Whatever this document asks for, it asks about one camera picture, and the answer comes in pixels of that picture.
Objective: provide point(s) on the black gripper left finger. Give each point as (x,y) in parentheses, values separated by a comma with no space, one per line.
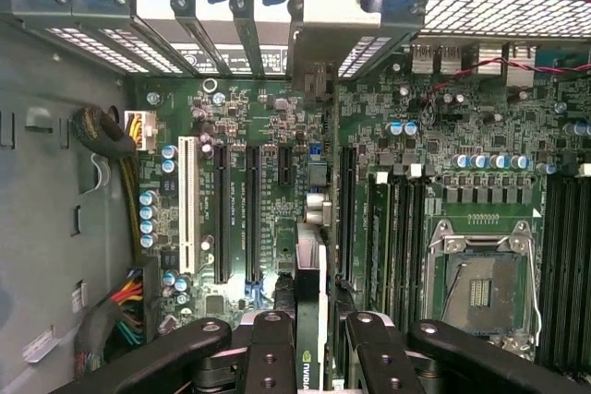
(270,357)

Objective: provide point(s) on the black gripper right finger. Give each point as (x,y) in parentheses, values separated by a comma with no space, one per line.
(381,357)

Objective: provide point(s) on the black RAM slot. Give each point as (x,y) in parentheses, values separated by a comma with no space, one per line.
(397,246)
(420,246)
(409,246)

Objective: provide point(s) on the CPU socket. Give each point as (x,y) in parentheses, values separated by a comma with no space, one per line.
(485,292)

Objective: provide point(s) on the long black expansion slot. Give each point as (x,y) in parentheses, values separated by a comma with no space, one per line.
(222,214)
(348,209)

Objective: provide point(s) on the white expansion slot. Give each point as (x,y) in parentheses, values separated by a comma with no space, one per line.
(188,205)

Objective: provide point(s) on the short black expansion slot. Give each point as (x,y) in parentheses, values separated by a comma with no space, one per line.
(285,165)

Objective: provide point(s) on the green motherboard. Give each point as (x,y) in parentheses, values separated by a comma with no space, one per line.
(461,126)

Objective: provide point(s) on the white power connector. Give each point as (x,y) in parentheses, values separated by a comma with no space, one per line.
(148,131)

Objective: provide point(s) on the black open PC case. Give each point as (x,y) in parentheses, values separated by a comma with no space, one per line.
(92,13)

